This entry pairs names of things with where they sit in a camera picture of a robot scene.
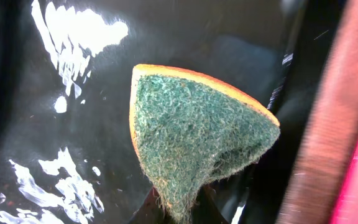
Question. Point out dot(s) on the black water tray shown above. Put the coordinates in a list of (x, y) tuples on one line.
[(65, 74)]

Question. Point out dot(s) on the green and yellow sponge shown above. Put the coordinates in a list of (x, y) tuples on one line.
[(189, 129)]

